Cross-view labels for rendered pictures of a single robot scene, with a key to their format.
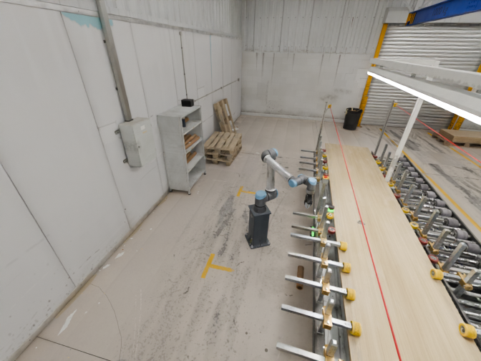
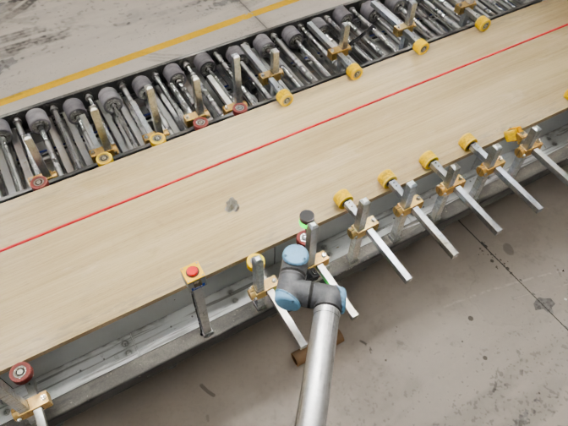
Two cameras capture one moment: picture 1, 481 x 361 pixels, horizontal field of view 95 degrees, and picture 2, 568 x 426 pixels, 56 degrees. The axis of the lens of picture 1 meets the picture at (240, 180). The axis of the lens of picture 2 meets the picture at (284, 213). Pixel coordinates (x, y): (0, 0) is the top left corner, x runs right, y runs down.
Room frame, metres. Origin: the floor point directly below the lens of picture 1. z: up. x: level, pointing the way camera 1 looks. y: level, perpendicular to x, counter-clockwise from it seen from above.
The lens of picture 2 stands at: (2.78, -0.14, 2.91)
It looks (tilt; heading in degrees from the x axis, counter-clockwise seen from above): 54 degrees down; 224
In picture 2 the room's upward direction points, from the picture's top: 2 degrees clockwise
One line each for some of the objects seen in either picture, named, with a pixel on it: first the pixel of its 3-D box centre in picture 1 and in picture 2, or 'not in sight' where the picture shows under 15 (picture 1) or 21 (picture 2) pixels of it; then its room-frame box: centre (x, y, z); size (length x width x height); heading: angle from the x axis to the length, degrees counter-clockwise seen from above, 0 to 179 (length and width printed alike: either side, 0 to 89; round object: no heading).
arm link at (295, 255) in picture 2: (311, 184); (295, 262); (2.04, -0.77, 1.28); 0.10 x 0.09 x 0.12; 35
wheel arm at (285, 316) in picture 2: (311, 215); (277, 304); (2.04, -0.86, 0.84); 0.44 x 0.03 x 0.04; 75
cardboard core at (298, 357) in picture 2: (300, 277); (318, 346); (1.79, -0.79, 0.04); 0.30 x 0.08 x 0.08; 165
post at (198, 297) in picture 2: (321, 197); (200, 308); (2.31, -1.03, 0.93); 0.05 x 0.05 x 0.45; 75
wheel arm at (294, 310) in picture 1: (317, 316); (502, 173); (0.83, -0.55, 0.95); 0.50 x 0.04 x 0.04; 75
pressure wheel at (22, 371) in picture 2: not in sight; (24, 376); (2.96, -1.31, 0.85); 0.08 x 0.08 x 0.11
